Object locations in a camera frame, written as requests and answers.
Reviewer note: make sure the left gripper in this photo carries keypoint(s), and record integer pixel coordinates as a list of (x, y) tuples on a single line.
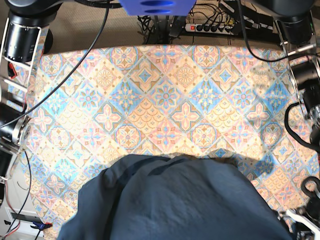
[(311, 212)]

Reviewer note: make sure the dark navy t-shirt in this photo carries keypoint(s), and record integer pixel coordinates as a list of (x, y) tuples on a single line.
[(144, 197)]

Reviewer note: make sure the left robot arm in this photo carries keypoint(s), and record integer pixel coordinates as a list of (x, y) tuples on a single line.
[(296, 30)]

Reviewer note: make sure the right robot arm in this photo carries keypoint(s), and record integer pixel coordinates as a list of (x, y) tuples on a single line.
[(26, 37)]

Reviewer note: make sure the patterned colourful tablecloth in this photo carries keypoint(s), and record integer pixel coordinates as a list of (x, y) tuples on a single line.
[(206, 101)]

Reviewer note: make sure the blue clamp lower left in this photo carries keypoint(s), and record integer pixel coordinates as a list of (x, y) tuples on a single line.
[(40, 226)]

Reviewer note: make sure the white power strip red switch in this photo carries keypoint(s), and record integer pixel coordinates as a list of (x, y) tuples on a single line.
[(208, 29)]

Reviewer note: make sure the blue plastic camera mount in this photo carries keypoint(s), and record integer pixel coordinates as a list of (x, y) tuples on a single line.
[(157, 7)]

